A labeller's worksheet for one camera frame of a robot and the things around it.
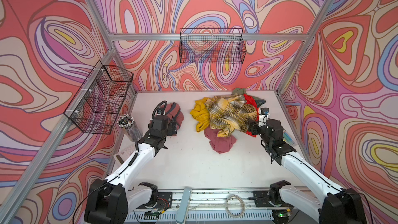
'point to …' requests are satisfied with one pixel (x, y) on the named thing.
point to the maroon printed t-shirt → (173, 111)
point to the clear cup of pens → (126, 122)
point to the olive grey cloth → (239, 91)
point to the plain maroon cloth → (220, 144)
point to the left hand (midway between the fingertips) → (167, 122)
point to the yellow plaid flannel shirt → (228, 113)
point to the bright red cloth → (251, 100)
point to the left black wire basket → (97, 105)
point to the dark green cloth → (259, 101)
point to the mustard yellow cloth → (201, 113)
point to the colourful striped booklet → (287, 138)
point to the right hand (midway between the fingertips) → (256, 121)
